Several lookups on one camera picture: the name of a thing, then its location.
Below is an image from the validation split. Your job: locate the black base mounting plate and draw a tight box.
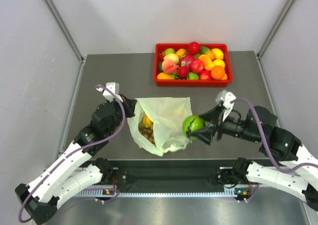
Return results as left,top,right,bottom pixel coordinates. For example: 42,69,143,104
100,159,249,193

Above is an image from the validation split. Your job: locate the brown longan cluster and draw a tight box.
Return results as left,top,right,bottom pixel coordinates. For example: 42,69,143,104
139,126,155,145

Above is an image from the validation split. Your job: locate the slotted cable duct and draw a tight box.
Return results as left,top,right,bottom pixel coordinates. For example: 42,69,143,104
75,188,251,199

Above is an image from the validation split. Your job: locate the dark red fruit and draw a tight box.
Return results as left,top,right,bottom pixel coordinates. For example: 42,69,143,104
177,66,190,79

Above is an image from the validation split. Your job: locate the yellow pear inside bag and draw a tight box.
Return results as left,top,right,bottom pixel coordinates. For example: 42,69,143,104
142,115,153,128

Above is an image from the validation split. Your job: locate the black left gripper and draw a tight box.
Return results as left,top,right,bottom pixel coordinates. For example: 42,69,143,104
106,93,137,137

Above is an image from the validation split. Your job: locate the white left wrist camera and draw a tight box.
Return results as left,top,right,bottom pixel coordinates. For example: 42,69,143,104
102,82,122,102

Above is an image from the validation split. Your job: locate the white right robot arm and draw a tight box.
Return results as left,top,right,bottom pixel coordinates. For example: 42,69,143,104
182,105,318,211

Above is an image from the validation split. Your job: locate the green fruit front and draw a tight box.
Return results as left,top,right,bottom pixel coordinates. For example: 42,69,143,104
187,72,199,80

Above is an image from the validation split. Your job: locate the pale green plastic bag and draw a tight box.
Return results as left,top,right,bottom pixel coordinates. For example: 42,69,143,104
127,97,192,156

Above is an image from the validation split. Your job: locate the pink peach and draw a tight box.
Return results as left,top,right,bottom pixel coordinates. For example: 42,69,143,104
161,59,178,74

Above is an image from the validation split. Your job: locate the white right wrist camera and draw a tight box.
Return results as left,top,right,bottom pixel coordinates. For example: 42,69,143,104
215,90,237,122

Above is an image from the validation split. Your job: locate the orange fruit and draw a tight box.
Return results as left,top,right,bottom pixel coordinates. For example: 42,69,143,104
211,66,225,80

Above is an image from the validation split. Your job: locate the orange yellow mango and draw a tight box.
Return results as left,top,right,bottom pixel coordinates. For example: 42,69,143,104
198,54,215,71

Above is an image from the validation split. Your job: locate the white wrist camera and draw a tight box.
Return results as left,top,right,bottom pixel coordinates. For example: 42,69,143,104
215,90,237,122
102,82,122,102

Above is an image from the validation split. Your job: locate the green striped melon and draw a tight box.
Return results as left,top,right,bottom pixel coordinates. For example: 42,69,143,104
182,115,205,136

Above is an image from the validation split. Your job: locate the dark green avocado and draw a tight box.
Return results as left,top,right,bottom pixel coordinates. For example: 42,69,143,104
157,62,164,73

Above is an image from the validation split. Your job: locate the red plastic fruit tray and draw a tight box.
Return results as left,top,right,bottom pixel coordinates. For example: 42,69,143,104
154,43,233,87

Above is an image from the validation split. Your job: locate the yellow mango front left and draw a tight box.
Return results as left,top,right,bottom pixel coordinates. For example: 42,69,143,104
157,73,175,80

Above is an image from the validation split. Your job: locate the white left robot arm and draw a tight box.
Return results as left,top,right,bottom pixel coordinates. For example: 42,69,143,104
15,94,137,225

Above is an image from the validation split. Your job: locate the red apple centre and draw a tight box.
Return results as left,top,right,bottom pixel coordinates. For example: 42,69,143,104
190,59,204,74

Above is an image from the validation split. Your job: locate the red apple front right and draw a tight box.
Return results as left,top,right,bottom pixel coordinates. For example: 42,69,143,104
199,70,212,80

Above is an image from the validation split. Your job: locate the red apple on top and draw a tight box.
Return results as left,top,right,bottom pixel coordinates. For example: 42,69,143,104
187,41,201,55

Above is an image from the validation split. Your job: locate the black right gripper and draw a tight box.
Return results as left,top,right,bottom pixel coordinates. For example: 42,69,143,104
189,103,261,145

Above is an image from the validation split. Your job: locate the red apple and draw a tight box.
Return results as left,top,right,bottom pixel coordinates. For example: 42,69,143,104
187,41,201,55
199,70,212,80
190,59,204,74

